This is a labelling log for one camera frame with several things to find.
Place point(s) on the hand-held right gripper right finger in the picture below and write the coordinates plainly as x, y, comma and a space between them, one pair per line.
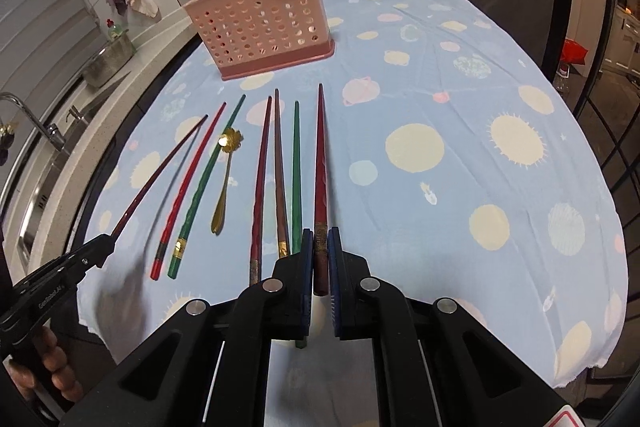
336, 287

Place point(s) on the gold flower spoon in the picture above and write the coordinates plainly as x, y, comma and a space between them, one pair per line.
222, 202

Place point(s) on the green chopstick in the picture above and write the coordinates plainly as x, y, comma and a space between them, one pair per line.
210, 167
296, 177

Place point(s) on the small metal sink fitting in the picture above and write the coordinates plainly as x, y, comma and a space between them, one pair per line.
76, 114

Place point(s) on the window blinds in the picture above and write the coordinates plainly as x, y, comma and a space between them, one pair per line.
40, 32

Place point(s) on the pink perforated utensil holder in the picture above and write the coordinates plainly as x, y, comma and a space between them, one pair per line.
250, 32

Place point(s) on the chrome faucet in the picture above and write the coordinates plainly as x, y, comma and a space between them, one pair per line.
30, 112

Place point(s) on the green dish soap bottle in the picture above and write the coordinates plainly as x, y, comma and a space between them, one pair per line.
117, 32

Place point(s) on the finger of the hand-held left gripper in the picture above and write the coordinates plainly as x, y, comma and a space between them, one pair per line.
95, 252

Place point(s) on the clear plastic bottle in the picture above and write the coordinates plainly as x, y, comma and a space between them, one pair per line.
562, 79

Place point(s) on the person's left hand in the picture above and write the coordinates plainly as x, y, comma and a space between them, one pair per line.
62, 367

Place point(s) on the steel colander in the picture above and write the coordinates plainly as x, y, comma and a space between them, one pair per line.
107, 64

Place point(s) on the dark red chopstick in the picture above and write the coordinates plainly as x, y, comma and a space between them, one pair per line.
262, 187
320, 187
160, 167

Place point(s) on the brown chopstick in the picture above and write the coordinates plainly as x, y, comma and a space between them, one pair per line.
278, 177

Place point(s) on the red bag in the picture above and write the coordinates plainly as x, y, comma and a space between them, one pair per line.
575, 52

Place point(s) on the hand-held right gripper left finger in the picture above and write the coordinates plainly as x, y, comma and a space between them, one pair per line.
307, 287

